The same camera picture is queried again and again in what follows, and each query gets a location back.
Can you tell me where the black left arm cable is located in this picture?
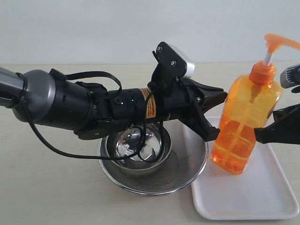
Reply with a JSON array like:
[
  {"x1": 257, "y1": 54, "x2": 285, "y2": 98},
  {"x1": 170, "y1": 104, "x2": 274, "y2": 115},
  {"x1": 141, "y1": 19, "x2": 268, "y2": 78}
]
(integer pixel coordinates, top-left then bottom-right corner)
[{"x1": 21, "y1": 72, "x2": 165, "y2": 163}]

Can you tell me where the steel mesh strainer basket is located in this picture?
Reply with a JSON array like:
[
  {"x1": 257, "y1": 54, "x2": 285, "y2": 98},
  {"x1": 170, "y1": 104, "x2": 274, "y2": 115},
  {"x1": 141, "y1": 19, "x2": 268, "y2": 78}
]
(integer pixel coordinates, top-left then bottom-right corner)
[{"x1": 99, "y1": 120, "x2": 209, "y2": 196}]

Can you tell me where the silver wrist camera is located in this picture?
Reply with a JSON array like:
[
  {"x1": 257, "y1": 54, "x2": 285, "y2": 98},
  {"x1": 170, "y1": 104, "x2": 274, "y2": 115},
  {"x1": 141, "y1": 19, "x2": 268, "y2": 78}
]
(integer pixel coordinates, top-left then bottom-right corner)
[
  {"x1": 280, "y1": 64, "x2": 300, "y2": 93},
  {"x1": 151, "y1": 41, "x2": 195, "y2": 82}
]

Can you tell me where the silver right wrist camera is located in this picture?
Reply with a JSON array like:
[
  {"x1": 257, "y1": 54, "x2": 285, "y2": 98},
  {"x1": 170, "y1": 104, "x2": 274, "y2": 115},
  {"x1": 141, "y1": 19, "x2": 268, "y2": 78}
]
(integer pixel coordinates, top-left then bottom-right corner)
[{"x1": 280, "y1": 64, "x2": 300, "y2": 93}]

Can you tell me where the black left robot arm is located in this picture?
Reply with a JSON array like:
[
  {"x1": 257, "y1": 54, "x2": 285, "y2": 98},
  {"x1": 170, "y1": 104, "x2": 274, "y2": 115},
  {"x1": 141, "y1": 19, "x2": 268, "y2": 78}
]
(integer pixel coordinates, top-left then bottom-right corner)
[{"x1": 0, "y1": 68, "x2": 227, "y2": 141}]

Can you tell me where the orange dish soap pump bottle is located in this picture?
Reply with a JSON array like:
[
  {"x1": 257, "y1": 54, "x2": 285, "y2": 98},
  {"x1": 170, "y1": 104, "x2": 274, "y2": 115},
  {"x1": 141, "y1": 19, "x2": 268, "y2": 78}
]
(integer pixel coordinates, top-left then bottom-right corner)
[{"x1": 211, "y1": 33, "x2": 300, "y2": 175}]

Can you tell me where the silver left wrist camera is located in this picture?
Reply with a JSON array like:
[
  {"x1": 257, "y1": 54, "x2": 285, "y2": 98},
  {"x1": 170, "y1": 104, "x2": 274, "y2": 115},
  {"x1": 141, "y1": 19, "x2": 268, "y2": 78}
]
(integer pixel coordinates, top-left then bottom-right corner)
[{"x1": 151, "y1": 41, "x2": 195, "y2": 82}]

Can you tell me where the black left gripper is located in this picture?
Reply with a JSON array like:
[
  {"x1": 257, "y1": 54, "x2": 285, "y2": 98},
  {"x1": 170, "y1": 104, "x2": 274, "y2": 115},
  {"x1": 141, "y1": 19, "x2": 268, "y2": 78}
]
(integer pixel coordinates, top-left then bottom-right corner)
[{"x1": 138, "y1": 78, "x2": 228, "y2": 142}]

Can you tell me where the white plastic tray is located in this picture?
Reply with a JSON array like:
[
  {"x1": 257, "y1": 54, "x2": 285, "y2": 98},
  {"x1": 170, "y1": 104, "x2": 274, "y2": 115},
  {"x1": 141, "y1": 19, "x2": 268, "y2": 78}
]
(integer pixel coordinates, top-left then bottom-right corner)
[{"x1": 190, "y1": 116, "x2": 300, "y2": 222}]

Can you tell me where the small stainless steel bowl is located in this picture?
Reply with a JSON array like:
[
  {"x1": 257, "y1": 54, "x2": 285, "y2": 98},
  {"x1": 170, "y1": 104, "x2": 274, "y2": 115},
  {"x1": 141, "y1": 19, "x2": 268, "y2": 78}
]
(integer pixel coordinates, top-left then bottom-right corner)
[{"x1": 99, "y1": 123, "x2": 172, "y2": 176}]

